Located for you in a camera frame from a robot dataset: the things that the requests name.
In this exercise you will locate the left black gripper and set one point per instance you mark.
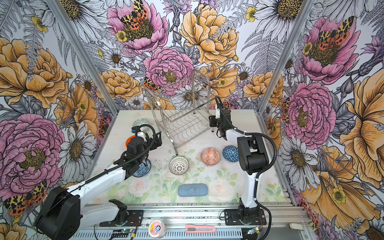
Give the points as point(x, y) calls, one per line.
point(158, 141)

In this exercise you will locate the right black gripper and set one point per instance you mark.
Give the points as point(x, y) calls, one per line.
point(211, 121)

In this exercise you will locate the white black lattice bowl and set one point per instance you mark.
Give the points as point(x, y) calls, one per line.
point(179, 165)

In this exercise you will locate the blue floral ceramic bowl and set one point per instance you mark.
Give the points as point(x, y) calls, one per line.
point(144, 169)

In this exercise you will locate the steel wire dish rack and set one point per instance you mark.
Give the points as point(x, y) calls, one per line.
point(181, 109)

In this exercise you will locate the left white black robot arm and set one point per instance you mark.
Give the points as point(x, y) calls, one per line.
point(65, 210)

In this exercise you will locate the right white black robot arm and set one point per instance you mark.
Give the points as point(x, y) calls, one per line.
point(253, 158)

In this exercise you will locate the green patterned ceramic bowl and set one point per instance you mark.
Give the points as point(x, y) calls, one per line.
point(140, 122)

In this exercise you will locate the orange plastic bowl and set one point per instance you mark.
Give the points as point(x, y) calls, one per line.
point(128, 140)

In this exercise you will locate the dark blue patterned bowl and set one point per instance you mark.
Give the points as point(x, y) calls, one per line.
point(231, 154)

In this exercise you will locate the red patterned ceramic bowl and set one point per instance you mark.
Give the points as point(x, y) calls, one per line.
point(210, 156)

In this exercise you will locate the blue grey sponge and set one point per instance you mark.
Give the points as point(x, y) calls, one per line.
point(192, 190)

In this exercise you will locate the round pink sticker tin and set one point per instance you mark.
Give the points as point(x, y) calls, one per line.
point(157, 229)

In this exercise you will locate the pink utility knife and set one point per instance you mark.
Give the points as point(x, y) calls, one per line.
point(194, 229)

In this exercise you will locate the small green circuit board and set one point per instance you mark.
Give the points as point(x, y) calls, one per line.
point(123, 232)

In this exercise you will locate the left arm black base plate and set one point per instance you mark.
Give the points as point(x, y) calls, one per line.
point(129, 218)

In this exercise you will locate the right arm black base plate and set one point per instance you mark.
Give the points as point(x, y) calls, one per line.
point(253, 217)

